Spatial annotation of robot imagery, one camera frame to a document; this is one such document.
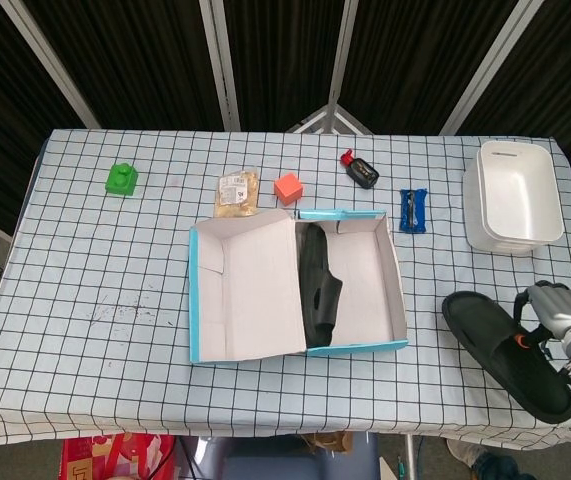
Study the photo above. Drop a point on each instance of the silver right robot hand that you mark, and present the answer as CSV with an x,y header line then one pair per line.
x,y
567,312

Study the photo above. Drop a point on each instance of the black slipper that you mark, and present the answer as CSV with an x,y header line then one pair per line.
x,y
315,280
490,325

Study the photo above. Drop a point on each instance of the light blue shoe box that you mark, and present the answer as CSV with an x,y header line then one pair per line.
x,y
255,290

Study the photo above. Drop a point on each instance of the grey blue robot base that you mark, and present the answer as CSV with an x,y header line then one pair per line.
x,y
275,462

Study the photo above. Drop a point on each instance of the white plastic basin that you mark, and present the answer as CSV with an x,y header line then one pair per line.
x,y
472,225
520,200

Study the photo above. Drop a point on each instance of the white grey sneaker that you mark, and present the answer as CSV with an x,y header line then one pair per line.
x,y
465,452

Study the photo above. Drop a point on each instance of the blue drill bit packet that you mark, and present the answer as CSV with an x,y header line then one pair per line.
x,y
413,210

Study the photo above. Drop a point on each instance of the metal table leg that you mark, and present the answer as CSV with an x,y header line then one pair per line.
x,y
409,457

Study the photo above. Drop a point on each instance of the black bottle red cap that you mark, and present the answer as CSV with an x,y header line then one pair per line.
x,y
363,172

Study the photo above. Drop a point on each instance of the brown paper bag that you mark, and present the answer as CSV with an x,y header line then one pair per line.
x,y
330,442

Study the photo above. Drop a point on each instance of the orange cube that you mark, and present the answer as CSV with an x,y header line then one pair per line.
x,y
287,187

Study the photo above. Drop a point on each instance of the white metal screen foot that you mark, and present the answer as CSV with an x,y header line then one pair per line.
x,y
330,117

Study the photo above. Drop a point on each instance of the clear snack packet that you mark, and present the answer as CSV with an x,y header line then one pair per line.
x,y
237,192

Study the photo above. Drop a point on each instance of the green toy building block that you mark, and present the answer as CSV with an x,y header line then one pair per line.
x,y
121,182

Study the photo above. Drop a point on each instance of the red patterned bag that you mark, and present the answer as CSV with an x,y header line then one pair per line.
x,y
115,457

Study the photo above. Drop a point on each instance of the white black checked tablecloth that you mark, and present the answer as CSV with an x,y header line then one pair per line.
x,y
90,350

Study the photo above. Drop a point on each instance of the black folding partition screen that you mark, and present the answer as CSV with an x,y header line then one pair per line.
x,y
140,60

